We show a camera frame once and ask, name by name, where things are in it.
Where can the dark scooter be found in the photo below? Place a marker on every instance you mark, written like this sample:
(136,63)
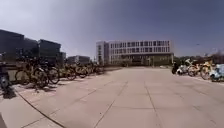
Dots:
(4,80)

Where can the grey stone slab plaza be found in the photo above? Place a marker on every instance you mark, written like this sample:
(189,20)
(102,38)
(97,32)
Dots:
(133,96)

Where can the low grey building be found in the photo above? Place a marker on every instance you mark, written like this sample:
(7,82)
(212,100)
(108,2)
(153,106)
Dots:
(79,59)

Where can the white multi-storey building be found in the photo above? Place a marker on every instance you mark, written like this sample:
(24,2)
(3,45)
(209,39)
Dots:
(140,50)

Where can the row of trees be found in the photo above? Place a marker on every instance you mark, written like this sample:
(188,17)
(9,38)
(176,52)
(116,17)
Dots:
(200,58)

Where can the row of parked bicycles and scooters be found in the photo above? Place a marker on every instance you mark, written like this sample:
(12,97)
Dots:
(200,69)

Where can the dark glass building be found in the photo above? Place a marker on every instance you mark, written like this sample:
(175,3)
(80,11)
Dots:
(20,46)

